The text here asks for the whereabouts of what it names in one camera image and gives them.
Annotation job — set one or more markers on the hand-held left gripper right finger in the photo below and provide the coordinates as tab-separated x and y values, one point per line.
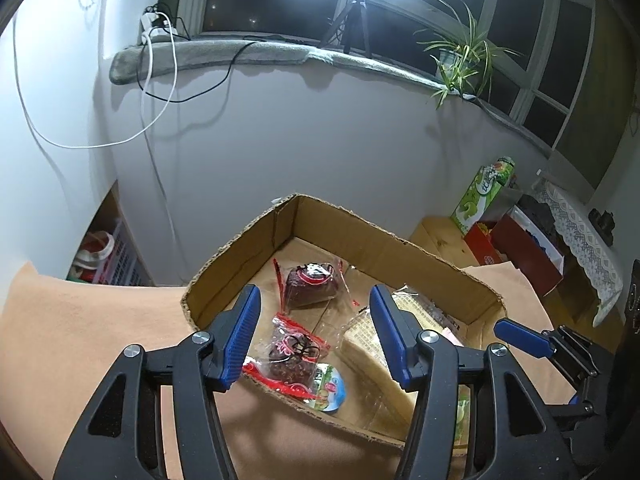
390	340

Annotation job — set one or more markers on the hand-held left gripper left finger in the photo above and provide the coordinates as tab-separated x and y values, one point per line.
242	340

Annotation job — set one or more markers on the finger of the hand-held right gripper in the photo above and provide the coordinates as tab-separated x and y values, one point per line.
520	335

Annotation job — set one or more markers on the sliced bread packet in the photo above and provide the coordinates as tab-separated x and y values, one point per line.
365	345

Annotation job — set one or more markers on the red-edged cake packet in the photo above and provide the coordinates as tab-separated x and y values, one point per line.
310	285
290	355

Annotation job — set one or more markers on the green jelly cup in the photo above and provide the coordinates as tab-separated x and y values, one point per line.
330	390

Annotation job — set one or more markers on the cardboard box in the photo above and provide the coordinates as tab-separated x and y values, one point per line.
350	235

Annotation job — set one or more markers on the red box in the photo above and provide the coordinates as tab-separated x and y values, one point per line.
520	255

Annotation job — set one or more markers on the lace cloth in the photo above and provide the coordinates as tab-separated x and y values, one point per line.
580	230

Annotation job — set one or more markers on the dark ornament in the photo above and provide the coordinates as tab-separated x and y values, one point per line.
600	222

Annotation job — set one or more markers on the white plastic basket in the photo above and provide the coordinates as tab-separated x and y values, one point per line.
125	265

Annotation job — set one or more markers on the green carton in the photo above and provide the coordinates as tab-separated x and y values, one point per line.
475	200

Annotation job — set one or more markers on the red and white bag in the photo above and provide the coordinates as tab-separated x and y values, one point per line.
95	250

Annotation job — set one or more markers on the olive curtain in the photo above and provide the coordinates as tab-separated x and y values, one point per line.
610	110

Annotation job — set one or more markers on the white wardrobe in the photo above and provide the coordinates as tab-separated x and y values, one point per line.
40	185

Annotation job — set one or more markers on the potted spider plant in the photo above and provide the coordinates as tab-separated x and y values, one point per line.
460	55

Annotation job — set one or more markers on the black tripod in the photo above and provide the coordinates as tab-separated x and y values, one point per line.
360	15

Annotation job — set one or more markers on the white power strip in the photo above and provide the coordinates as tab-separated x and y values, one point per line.
150	22

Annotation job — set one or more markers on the window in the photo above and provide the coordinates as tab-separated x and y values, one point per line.
270	5

